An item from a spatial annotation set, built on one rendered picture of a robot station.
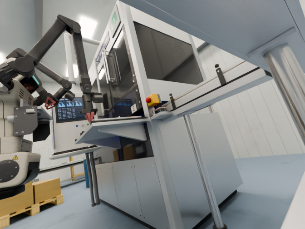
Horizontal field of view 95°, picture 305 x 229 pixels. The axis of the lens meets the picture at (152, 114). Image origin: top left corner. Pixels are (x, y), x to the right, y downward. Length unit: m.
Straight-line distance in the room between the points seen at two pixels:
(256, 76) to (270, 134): 2.74
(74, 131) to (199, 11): 1.77
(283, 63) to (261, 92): 3.00
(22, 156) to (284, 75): 1.09
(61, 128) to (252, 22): 1.83
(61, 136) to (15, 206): 1.99
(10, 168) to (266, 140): 3.50
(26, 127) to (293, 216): 1.03
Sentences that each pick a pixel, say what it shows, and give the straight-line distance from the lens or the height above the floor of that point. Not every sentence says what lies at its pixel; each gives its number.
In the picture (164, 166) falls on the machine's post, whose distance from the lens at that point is 1.03.
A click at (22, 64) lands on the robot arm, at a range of 1.01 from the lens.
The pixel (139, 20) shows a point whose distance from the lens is 1.60.
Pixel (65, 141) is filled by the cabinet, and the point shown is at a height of 0.95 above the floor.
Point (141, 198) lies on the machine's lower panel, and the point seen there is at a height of 0.28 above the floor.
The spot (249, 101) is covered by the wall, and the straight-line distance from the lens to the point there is 3.49.
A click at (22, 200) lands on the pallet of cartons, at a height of 0.30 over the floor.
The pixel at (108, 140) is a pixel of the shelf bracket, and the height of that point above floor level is 0.83.
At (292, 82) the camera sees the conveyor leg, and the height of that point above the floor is 0.74.
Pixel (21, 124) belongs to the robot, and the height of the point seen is 0.94.
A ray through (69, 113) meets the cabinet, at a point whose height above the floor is 1.27.
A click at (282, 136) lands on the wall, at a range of 3.42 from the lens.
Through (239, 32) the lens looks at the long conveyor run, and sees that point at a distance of 0.35.
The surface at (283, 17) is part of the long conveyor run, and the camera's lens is 0.39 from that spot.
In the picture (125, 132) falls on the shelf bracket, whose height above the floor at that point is 0.81.
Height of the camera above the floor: 0.67
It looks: 13 degrees up
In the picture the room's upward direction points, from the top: 14 degrees counter-clockwise
